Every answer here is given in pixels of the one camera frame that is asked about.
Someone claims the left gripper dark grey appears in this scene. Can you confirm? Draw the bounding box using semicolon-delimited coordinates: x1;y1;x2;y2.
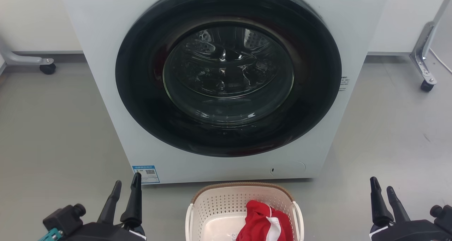
66;173;147;241

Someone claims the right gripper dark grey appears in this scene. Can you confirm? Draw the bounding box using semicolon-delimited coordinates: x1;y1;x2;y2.
369;177;452;241

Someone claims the cream perforated laundry basket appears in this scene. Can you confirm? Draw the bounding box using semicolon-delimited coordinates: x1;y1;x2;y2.
185;182;304;241

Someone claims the blue energy label sticker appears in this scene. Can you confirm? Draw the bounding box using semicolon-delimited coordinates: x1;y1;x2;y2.
132;165;160;184

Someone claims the round black washer door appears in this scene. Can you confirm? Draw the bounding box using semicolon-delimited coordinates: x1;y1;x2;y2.
115;0;342;158

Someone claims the red and white garment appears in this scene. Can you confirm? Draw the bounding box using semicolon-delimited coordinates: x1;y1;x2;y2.
236;200;293;241

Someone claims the grey partition foot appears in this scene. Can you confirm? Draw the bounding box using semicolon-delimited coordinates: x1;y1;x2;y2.
0;40;55;67
409;0;452;86

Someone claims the white front-load washing machine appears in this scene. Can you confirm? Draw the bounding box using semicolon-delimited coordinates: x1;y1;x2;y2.
59;0;392;185

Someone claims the white floor cable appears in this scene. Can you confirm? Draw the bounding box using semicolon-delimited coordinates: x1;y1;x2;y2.
429;48;452;74

